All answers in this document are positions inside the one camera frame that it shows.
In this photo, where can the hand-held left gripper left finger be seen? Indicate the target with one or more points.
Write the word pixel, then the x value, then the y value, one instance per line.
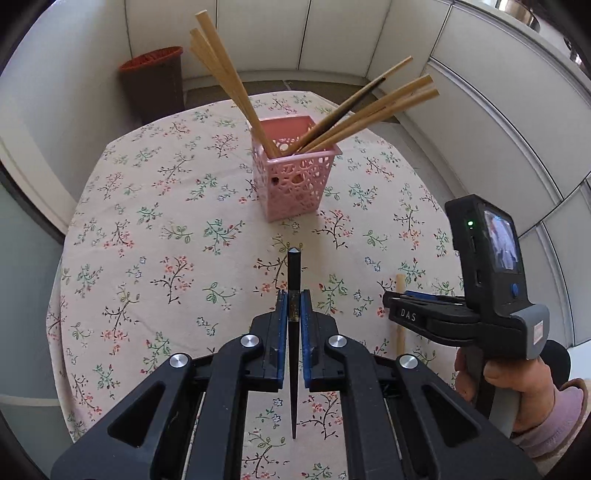
pixel 281 332

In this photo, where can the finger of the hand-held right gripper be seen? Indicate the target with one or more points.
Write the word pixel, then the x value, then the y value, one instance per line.
pixel 438 316
pixel 434 296

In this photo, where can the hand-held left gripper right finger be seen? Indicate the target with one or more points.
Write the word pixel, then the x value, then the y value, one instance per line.
pixel 307 332

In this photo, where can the black chopstick gold band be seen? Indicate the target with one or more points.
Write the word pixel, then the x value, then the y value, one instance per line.
pixel 294 272

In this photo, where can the pink plastic lattice basket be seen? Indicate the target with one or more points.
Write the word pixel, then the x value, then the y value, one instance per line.
pixel 295 189

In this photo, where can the dark brown chopstick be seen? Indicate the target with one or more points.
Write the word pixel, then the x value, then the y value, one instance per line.
pixel 346 108

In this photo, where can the person's right hand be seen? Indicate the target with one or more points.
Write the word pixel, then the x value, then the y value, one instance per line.
pixel 531 383

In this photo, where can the floral tablecloth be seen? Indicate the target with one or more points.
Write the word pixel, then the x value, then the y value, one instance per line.
pixel 161 230

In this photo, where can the white kitchen base cabinets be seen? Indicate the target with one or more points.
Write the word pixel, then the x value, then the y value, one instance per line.
pixel 485 115

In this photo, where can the frosted glass door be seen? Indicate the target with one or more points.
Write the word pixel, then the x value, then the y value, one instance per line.
pixel 23 277

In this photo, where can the brown trash bin red bag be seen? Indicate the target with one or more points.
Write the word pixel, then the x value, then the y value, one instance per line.
pixel 152 87

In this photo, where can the steel kettle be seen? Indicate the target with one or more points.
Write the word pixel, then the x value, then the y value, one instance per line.
pixel 519 11

